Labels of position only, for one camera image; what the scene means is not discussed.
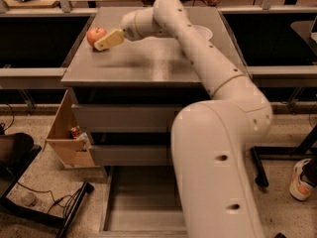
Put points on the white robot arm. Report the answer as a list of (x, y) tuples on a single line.
[(216, 202)]

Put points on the red apple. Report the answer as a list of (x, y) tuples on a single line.
[(94, 34)]

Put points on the cardboard box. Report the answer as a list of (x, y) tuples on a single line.
[(73, 153)]

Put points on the grey middle drawer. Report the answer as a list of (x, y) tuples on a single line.
[(131, 155)]

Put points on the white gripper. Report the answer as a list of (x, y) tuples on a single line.
[(129, 27)]

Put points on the black table leg frame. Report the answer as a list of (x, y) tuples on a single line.
[(306, 150)]

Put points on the grey top drawer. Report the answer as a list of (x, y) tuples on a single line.
[(125, 118)]

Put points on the grey open bottom drawer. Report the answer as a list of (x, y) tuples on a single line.
[(141, 202)]

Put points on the white ceramic bowl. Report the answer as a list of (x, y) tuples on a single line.
[(205, 32)]

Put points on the grey drawer cabinet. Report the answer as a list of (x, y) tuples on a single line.
[(153, 71)]

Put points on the red snack packet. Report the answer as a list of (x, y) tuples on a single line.
[(75, 132)]

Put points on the clear plastic bottle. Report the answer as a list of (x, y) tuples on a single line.
[(31, 200)]

